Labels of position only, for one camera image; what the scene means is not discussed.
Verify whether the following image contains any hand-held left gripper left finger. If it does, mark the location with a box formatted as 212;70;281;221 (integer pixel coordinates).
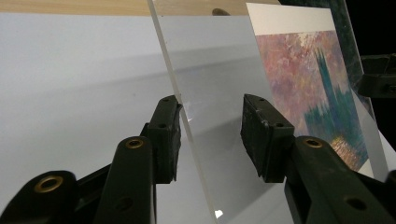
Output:
92;94;183;224

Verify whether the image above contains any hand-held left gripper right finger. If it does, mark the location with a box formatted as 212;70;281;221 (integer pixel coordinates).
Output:
240;93;396;224

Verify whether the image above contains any painting print card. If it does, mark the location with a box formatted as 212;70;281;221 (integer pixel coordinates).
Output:
246;2;375;176

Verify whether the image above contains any clear acrylic frame panel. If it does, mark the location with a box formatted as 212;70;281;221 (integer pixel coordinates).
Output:
147;0;390;224

